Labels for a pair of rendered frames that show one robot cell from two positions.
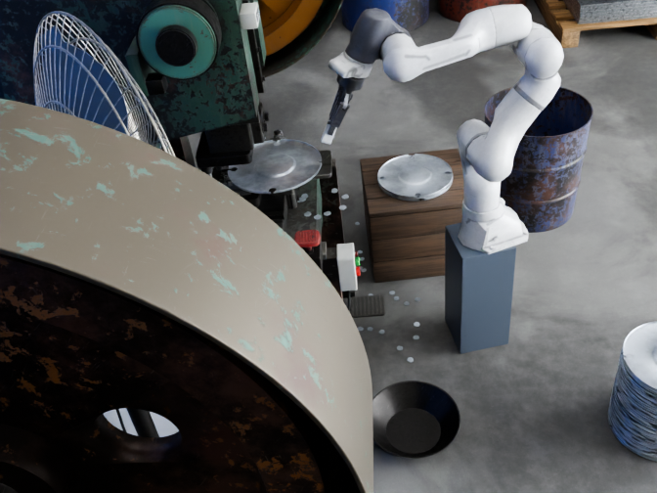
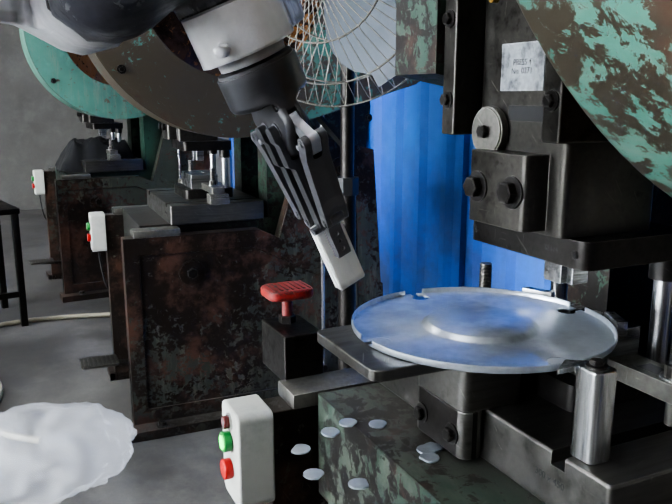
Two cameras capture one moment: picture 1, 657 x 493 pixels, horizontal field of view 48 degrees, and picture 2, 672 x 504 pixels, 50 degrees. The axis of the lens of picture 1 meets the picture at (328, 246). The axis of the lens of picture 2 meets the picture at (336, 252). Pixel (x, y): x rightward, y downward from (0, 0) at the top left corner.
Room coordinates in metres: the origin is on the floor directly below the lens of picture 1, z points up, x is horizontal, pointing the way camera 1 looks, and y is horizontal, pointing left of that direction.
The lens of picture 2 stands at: (2.50, -0.40, 1.04)
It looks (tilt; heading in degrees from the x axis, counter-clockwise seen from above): 12 degrees down; 150
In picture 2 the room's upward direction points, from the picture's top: straight up
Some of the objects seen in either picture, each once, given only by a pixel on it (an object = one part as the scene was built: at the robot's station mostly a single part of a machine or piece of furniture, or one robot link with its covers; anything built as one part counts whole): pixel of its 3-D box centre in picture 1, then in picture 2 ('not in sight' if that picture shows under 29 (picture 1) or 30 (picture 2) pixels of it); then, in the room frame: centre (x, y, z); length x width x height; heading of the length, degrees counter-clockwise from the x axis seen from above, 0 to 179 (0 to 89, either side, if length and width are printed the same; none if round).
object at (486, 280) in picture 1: (477, 287); not in sight; (1.84, -0.50, 0.23); 0.18 x 0.18 x 0.45; 6
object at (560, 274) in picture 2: not in sight; (563, 264); (1.91, 0.25, 0.84); 0.05 x 0.03 x 0.04; 175
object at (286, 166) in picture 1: (274, 164); (480, 323); (1.90, 0.13, 0.78); 0.29 x 0.29 x 0.01
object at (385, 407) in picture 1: (413, 424); not in sight; (1.45, -0.20, 0.04); 0.30 x 0.30 x 0.07
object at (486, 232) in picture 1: (493, 216); not in sight; (1.85, -0.54, 0.52); 0.22 x 0.19 x 0.14; 96
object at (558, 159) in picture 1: (533, 159); not in sight; (2.54, -0.90, 0.24); 0.42 x 0.42 x 0.48
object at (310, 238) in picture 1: (308, 246); (287, 310); (1.56, 0.05, 0.72); 0.07 x 0.06 x 0.08; 85
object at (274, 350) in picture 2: (313, 270); (292, 381); (1.58, 0.05, 0.62); 0.10 x 0.06 x 0.20; 175
